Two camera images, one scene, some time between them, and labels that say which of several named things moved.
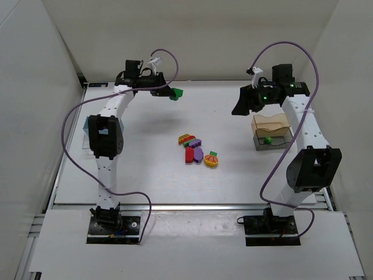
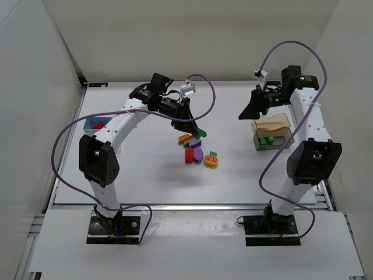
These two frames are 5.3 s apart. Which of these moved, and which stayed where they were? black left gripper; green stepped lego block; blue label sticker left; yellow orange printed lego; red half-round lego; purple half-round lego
Moved: green stepped lego block; black left gripper
Stayed: blue label sticker left; red half-round lego; purple half-round lego; yellow orange printed lego
